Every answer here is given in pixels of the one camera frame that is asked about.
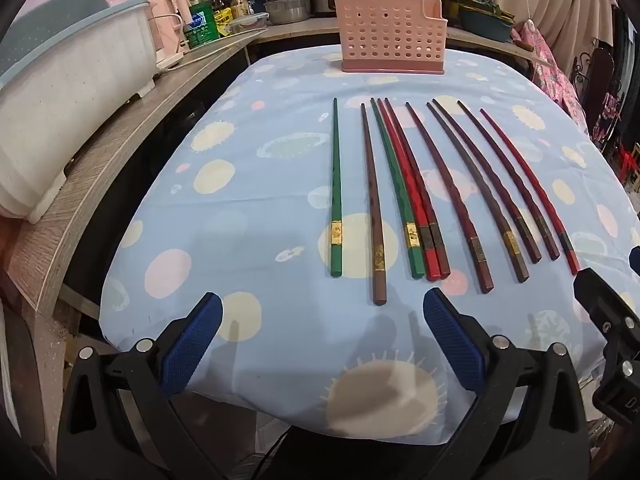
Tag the blue plastic basin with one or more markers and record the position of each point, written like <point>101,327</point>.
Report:
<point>487,30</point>

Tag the pink electric kettle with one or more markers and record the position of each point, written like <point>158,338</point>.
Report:
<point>167,25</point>

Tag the blue spotted tablecloth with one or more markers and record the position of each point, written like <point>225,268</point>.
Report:
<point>250,210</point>

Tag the dark brown gold-banded chopstick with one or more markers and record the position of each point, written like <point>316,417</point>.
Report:
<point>477,185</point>

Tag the dark red chopstick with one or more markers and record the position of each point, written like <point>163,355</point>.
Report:
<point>510,180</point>
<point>417,175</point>

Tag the green chopstick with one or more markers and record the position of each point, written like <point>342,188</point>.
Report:
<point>335,185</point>
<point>395,185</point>

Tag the pink floral garment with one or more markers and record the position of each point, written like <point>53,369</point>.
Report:
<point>550,75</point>

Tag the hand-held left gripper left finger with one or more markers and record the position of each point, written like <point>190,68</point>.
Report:
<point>192,345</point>

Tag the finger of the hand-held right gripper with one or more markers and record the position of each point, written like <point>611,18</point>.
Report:
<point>600,300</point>
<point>636,260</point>

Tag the green plastic bottle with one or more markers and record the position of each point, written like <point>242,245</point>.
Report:
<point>201,25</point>

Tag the maroon chopstick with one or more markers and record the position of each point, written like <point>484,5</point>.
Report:
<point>487,180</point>
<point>447,195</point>

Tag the dark metal chair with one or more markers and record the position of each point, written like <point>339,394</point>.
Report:
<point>600,85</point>

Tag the yellow oil bottle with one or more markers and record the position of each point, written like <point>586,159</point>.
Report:
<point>239,4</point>

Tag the pink perforated utensil holder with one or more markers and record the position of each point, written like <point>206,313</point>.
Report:
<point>390,35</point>

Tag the small steel pot with lid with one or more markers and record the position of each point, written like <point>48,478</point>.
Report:
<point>287,9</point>

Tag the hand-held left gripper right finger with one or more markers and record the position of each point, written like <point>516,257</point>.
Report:
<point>452,340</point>

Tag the beige curtain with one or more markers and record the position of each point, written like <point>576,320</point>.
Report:
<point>550,0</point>

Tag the clear food container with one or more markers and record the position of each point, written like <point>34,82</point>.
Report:
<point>245,24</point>

